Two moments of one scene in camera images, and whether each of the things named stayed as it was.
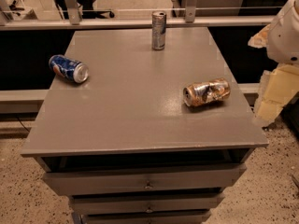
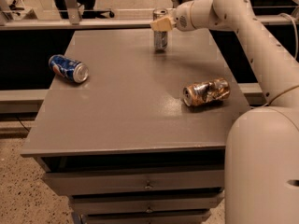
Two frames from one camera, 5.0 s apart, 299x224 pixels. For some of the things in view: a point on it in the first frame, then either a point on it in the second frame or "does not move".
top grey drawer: (146, 180) does not move
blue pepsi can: (69, 68) does not move
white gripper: (285, 37) to (181, 19)
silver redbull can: (159, 30) does not move
